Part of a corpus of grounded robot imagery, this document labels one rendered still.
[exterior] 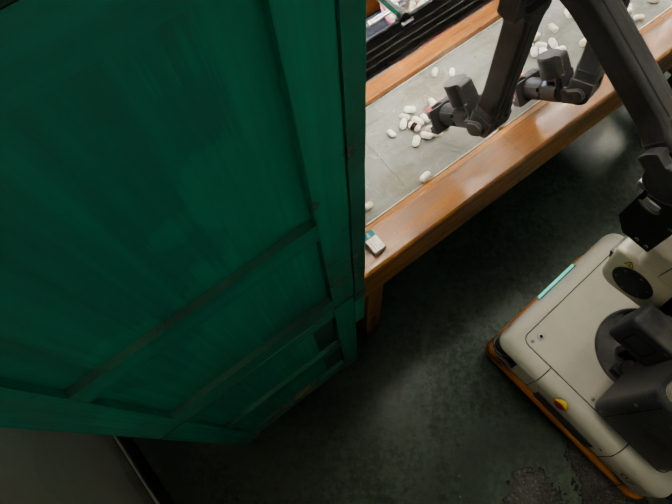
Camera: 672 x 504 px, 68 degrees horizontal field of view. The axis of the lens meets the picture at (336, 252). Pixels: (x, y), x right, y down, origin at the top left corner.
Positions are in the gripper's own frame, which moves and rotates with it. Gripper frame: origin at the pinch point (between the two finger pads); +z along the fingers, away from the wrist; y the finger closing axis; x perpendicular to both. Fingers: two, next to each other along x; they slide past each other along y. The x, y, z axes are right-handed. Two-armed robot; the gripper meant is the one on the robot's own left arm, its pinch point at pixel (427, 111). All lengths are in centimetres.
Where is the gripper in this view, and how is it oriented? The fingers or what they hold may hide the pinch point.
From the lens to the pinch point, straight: 143.7
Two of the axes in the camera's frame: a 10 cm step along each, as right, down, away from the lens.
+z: -4.3, -3.0, 8.5
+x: 4.2, 7.6, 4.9
